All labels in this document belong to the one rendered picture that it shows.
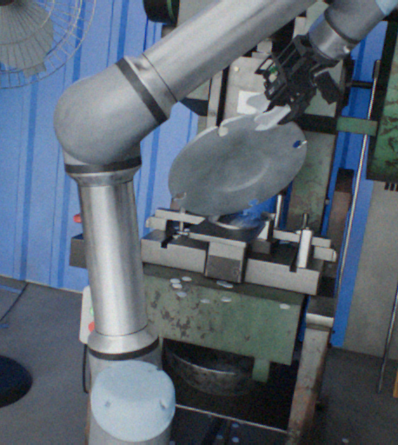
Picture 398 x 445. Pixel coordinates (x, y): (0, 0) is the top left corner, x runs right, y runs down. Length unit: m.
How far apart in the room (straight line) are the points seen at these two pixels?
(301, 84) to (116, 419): 0.59
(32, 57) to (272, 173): 0.94
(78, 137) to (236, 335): 0.78
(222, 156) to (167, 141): 1.62
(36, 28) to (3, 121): 1.29
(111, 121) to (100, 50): 2.17
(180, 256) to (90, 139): 0.77
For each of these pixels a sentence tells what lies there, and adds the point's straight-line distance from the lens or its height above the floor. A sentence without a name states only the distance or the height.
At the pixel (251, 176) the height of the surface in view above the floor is 0.92.
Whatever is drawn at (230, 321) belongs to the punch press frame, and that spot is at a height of 0.58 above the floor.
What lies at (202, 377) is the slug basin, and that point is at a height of 0.38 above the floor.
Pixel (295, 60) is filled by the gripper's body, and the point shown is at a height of 1.15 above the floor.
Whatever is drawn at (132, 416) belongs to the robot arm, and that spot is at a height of 0.66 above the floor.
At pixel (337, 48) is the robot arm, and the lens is 0.99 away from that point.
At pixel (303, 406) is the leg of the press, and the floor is 0.44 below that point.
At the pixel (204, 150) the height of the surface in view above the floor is 0.97.
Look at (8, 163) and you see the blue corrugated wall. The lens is 3.15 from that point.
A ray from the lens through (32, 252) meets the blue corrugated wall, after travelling 3.17.
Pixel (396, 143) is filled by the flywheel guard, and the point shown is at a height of 1.03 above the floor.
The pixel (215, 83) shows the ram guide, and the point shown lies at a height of 1.10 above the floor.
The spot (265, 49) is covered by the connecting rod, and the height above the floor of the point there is 1.20.
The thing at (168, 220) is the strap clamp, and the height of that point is 0.73.
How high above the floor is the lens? 1.09
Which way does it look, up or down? 13 degrees down
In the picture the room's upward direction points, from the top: 7 degrees clockwise
